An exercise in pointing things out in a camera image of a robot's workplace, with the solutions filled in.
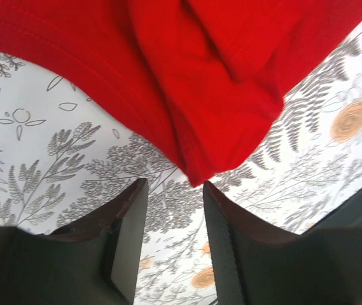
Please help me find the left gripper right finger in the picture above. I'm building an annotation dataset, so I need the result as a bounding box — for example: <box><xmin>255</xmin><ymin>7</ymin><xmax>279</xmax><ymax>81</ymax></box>
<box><xmin>203</xmin><ymin>182</ymin><xmax>362</xmax><ymax>304</ymax></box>

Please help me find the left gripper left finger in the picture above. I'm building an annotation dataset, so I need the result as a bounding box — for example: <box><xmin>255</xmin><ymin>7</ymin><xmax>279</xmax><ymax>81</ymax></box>
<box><xmin>0</xmin><ymin>179</ymin><xmax>148</xmax><ymax>304</ymax></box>

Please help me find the red t shirt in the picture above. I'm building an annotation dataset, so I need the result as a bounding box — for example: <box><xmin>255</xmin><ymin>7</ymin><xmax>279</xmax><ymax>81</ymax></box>
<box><xmin>0</xmin><ymin>0</ymin><xmax>362</xmax><ymax>186</ymax></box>

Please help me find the floral table cloth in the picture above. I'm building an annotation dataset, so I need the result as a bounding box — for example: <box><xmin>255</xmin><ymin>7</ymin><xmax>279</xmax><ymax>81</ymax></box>
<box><xmin>0</xmin><ymin>22</ymin><xmax>362</xmax><ymax>304</ymax></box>

